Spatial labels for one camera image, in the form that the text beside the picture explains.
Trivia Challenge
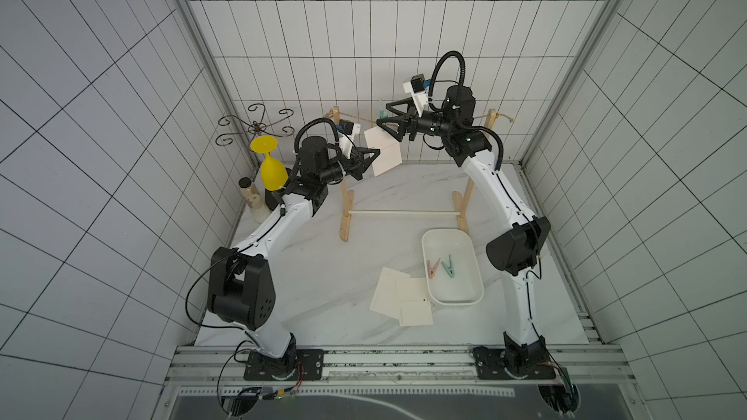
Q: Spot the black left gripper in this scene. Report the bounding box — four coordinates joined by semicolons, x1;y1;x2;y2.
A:
321;145;382;182

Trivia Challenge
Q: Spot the pink clothespin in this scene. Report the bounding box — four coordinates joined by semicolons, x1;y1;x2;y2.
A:
426;258;442;279

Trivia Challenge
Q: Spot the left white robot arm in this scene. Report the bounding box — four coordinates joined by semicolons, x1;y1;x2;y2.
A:
207;118;381;365

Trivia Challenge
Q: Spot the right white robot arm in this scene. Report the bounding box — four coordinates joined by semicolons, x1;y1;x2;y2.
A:
377;51;551;373

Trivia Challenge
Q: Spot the wooden clothesline stand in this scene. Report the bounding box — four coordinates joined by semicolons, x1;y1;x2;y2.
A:
323;106;515;242

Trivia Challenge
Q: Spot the yellow plastic wine glass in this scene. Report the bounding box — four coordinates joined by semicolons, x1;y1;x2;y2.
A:
250;135;289;192

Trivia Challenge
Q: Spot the small corked glass bottle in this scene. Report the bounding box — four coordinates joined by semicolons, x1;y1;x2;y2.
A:
238;177;270;225

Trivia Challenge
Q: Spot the white plastic tray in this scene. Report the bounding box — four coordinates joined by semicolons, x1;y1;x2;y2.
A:
421;229;484;307

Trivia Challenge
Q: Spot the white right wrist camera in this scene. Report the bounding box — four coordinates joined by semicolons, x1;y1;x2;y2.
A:
403;74;430;117

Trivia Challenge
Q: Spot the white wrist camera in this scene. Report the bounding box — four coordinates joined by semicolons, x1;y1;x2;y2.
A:
337;119;361;159
403;74;430;117

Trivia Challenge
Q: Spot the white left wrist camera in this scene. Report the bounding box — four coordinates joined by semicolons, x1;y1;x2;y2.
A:
337;119;361;159

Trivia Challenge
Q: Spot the black wire glass rack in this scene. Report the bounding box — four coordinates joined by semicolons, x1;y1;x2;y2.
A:
214;102;299;211

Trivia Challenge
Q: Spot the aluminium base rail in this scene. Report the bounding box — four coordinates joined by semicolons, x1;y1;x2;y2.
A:
167;345;634;388

